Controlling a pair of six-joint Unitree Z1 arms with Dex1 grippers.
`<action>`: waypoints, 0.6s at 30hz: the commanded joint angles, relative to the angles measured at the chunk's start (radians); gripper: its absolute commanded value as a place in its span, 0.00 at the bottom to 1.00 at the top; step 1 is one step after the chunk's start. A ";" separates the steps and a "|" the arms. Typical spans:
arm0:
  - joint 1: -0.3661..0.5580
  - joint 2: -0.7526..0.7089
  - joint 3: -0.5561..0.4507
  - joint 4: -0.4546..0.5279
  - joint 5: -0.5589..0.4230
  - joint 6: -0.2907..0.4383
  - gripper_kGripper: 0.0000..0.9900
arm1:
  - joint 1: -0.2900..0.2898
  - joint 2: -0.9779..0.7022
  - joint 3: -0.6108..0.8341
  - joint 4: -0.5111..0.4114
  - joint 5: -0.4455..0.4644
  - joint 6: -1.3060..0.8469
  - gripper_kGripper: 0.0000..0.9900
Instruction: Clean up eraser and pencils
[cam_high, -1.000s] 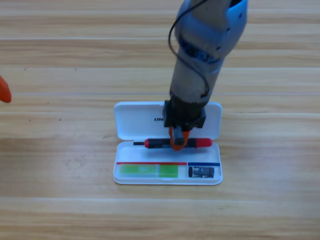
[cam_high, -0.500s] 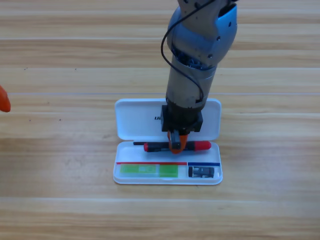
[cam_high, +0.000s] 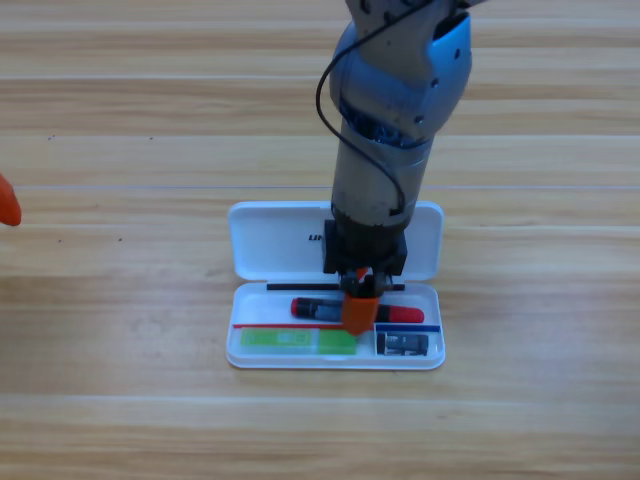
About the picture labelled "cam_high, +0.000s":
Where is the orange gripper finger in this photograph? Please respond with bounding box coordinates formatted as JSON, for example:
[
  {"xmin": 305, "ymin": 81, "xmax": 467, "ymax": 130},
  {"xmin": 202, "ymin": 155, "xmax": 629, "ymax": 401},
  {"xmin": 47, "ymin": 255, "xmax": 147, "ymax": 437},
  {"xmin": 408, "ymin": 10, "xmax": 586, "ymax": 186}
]
[{"xmin": 0, "ymin": 172, "xmax": 22, "ymax": 227}]

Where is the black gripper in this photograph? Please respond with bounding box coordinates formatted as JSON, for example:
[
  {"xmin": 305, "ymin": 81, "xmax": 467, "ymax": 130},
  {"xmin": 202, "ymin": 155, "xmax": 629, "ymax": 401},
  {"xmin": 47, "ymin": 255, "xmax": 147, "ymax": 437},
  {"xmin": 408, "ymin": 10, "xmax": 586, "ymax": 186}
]
[{"xmin": 322, "ymin": 214, "xmax": 409, "ymax": 337}]

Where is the red and black marker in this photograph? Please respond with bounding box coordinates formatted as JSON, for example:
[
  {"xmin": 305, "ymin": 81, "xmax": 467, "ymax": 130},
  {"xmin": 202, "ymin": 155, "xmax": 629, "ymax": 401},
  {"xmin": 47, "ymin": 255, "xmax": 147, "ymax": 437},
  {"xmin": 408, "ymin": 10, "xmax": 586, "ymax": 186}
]
[{"xmin": 290, "ymin": 296, "xmax": 425, "ymax": 325}]

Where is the white Unitree pencil case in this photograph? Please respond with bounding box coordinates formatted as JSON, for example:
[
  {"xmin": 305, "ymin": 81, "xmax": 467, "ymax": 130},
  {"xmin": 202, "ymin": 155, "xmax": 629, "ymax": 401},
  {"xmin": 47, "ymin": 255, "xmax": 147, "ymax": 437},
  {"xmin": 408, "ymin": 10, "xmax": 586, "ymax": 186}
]
[{"xmin": 225, "ymin": 200, "xmax": 446, "ymax": 372}]

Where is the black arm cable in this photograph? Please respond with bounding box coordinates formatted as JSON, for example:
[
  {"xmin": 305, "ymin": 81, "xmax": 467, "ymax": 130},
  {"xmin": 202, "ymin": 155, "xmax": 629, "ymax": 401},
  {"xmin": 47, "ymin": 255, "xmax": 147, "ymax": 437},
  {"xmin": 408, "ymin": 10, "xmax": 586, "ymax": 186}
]
[{"xmin": 315, "ymin": 0, "xmax": 436, "ymax": 217}]

